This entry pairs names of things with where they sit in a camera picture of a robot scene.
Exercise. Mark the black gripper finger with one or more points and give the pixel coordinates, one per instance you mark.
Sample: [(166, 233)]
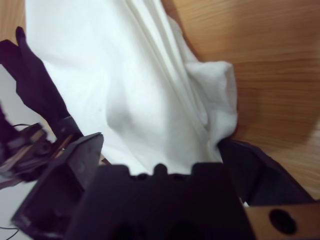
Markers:
[(57, 190), (262, 180)]

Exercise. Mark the black garment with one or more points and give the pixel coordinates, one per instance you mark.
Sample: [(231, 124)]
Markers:
[(37, 80)]

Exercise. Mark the white t-shirt with black logo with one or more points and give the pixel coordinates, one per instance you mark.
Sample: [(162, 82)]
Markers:
[(112, 75)]

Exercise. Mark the black clamp block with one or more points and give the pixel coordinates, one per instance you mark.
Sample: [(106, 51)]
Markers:
[(27, 150)]

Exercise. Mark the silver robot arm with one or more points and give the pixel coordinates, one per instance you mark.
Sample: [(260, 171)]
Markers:
[(295, 222)]

